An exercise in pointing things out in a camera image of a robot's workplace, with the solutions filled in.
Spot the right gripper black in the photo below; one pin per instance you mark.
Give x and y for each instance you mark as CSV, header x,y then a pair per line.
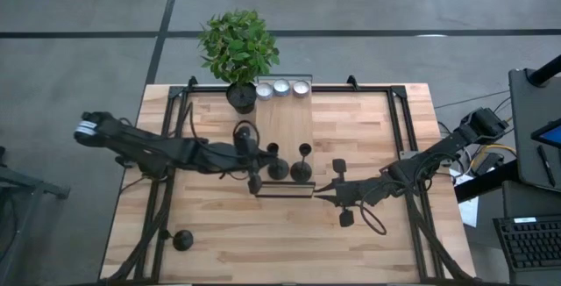
x,y
355,191

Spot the black computer keyboard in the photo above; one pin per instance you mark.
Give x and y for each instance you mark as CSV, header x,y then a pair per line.
x,y
530,244

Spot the wooden shelf black metal frame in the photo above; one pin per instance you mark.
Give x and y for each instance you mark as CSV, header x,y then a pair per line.
x,y
285,123

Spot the black desk beam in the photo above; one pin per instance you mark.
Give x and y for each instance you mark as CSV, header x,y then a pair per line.
x,y
482,187

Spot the dark grey chair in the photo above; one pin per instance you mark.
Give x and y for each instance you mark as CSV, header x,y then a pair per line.
x,y
17,180

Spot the black pen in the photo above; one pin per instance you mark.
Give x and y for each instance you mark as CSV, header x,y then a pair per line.
x,y
546,165

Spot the black round pole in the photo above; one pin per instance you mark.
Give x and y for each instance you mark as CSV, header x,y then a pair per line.
x,y
545,72

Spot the black metal rig frame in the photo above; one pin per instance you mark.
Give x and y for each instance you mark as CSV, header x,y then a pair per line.
x,y
350,88

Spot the white tealight candle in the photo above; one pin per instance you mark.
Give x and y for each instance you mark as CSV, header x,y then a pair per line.
x,y
281,87
301,88
264,91

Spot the grey side table top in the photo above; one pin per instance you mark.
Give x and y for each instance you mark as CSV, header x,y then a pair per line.
x,y
526,137

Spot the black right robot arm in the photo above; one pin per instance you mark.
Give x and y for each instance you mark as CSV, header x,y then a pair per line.
x,y
438,150

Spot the black candlestick holder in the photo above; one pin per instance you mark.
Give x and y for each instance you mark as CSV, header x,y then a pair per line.
x,y
183,240
279,172
301,173

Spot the tablet with blue screen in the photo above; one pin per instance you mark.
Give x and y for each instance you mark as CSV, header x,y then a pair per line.
x,y
550,136

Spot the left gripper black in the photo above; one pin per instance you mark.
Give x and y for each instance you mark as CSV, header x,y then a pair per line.
x,y
250,159

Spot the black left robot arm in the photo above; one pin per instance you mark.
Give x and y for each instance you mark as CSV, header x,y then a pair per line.
x,y
144,145

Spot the white paper sheet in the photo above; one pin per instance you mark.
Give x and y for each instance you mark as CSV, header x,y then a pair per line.
x,y
468,213

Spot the green potted plant black pot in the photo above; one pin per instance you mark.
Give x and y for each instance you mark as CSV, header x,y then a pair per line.
x,y
239,49

